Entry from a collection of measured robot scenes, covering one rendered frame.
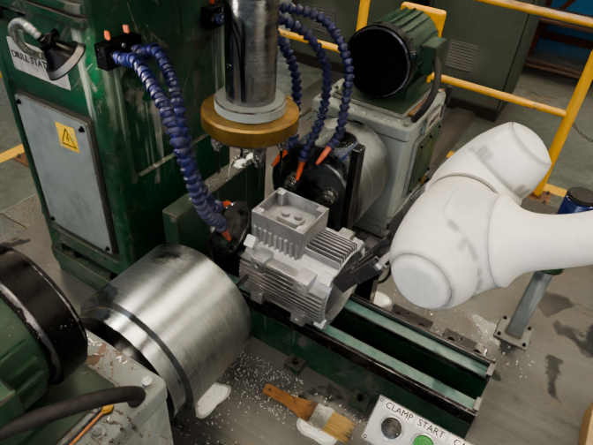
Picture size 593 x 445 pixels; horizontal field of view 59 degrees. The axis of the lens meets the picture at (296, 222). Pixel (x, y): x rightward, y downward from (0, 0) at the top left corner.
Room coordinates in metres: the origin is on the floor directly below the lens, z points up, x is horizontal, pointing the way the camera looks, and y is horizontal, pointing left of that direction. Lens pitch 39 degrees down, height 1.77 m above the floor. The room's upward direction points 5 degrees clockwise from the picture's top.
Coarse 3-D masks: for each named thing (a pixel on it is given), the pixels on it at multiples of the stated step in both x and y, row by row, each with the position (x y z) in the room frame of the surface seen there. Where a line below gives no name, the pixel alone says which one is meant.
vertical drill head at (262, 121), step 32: (224, 0) 0.84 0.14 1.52; (224, 32) 0.85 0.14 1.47; (256, 32) 0.82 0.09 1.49; (256, 64) 0.82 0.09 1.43; (224, 96) 0.85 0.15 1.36; (256, 96) 0.82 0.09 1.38; (224, 128) 0.78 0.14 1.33; (256, 128) 0.79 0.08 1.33; (288, 128) 0.81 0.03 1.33; (256, 160) 0.80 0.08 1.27
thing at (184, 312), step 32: (160, 256) 0.64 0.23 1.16; (192, 256) 0.64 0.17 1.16; (128, 288) 0.56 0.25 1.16; (160, 288) 0.56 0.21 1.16; (192, 288) 0.57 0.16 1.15; (224, 288) 0.60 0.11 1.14; (96, 320) 0.50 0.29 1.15; (128, 320) 0.50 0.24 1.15; (160, 320) 0.51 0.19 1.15; (192, 320) 0.53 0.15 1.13; (224, 320) 0.56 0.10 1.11; (128, 352) 0.47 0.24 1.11; (160, 352) 0.47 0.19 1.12; (192, 352) 0.49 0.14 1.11; (224, 352) 0.53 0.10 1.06; (192, 384) 0.46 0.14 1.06
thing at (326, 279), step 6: (246, 240) 0.78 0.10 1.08; (252, 240) 0.78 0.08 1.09; (258, 240) 0.79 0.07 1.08; (354, 240) 0.80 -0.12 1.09; (360, 240) 0.80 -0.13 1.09; (252, 246) 0.77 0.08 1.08; (360, 246) 0.79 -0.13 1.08; (324, 276) 0.70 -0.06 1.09; (330, 276) 0.69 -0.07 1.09; (324, 282) 0.69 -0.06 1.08; (330, 282) 0.69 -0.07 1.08; (246, 288) 0.77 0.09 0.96; (354, 288) 0.80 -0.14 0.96; (318, 324) 0.69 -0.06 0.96; (324, 324) 0.69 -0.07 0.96
